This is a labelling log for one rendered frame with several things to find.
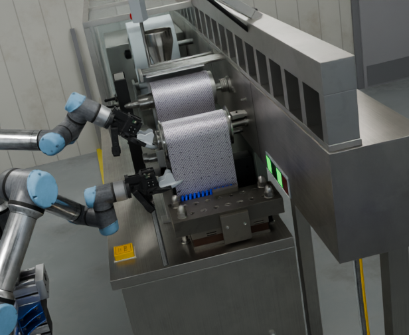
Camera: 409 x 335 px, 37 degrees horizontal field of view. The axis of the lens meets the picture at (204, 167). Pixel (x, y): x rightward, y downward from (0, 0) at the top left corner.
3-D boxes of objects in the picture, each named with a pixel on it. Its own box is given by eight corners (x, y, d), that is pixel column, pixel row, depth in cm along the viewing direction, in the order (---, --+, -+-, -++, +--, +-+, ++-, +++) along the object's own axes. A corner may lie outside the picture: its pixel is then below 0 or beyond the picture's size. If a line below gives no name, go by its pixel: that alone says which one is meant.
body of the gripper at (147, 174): (156, 173, 220) (123, 181, 219) (161, 194, 224) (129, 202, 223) (154, 165, 227) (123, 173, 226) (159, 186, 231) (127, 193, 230)
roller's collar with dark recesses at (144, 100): (140, 108, 250) (137, 94, 247) (154, 106, 251) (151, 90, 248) (141, 113, 244) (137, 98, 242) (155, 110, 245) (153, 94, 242)
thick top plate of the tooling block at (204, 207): (170, 219, 228) (167, 204, 226) (272, 194, 232) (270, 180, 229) (176, 238, 213) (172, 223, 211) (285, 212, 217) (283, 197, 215)
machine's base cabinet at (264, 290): (128, 206, 474) (103, 102, 441) (208, 187, 480) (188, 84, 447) (166, 468, 243) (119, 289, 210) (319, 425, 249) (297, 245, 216)
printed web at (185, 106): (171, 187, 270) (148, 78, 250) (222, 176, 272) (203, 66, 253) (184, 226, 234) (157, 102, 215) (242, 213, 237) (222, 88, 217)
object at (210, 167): (178, 199, 230) (168, 155, 223) (237, 185, 233) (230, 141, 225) (178, 200, 230) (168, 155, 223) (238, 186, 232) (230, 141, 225)
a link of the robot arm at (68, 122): (46, 140, 217) (59, 117, 212) (60, 129, 227) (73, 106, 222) (65, 152, 218) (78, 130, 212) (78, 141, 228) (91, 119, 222)
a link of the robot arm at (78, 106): (64, 104, 220) (74, 86, 216) (92, 117, 224) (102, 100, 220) (61, 115, 214) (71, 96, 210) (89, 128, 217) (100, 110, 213)
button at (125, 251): (115, 252, 226) (113, 246, 225) (133, 248, 227) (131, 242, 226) (115, 261, 220) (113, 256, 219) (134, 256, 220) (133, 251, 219)
